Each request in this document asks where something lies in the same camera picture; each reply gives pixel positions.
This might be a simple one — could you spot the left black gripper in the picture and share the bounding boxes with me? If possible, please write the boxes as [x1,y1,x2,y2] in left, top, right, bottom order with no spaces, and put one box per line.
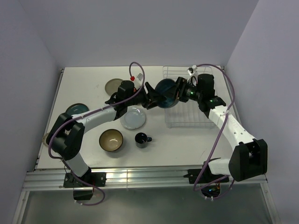
[126,82,166,110]

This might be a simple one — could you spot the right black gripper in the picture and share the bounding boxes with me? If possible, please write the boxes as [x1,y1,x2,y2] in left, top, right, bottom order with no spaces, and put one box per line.
[162,77,203,103]

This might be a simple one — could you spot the blue ceramic bowl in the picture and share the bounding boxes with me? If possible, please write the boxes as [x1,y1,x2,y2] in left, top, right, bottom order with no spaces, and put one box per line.
[155,78,178,109]

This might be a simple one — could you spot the beige interior dark bowl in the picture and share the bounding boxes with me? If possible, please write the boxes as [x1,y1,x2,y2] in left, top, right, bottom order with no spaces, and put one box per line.
[99,129,124,152]

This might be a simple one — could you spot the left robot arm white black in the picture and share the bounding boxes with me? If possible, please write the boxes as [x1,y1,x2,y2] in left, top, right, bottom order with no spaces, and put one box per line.
[46,80,167,186]

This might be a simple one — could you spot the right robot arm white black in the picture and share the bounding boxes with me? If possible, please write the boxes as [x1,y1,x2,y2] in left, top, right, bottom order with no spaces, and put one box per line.
[175,74,268,182]

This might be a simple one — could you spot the light blue scalloped plate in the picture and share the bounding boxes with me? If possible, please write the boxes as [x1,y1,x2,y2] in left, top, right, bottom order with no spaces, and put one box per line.
[120,106,146,130]

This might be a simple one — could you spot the grey round plate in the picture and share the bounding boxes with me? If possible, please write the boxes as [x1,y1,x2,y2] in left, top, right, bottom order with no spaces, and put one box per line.
[105,78,123,96]

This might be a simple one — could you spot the dark blue mug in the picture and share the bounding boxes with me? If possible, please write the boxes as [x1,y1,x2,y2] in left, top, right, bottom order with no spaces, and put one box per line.
[135,133,152,148]

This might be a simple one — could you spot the teal dark saucer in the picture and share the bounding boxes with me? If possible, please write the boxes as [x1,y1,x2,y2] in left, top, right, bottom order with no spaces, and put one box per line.
[65,103,90,115]

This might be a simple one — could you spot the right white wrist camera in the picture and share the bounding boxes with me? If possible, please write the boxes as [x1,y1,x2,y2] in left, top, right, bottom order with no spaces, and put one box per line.
[187,65,198,82]

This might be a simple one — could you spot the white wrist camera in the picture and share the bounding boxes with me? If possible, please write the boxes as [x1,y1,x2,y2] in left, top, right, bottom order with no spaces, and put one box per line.
[130,73,144,90]
[187,65,198,82]

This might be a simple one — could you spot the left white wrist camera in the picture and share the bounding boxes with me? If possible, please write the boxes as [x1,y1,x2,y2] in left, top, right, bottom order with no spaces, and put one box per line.
[130,73,144,90]

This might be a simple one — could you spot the white wire dish rack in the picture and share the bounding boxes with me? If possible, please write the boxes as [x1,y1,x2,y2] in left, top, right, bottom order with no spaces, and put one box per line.
[163,66,215,129]

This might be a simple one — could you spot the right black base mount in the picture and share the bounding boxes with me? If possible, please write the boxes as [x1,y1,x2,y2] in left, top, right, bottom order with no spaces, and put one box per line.
[182,168,231,185]

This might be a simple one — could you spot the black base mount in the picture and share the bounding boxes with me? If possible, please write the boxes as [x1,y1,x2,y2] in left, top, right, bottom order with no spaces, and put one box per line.
[182,168,231,185]
[63,172,107,201]

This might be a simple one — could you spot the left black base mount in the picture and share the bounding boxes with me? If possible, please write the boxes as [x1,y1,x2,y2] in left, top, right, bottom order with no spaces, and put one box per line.
[63,172,107,201]

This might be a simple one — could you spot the aluminium rail frame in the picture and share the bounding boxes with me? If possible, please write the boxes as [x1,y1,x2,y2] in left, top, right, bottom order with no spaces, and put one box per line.
[21,66,281,224]

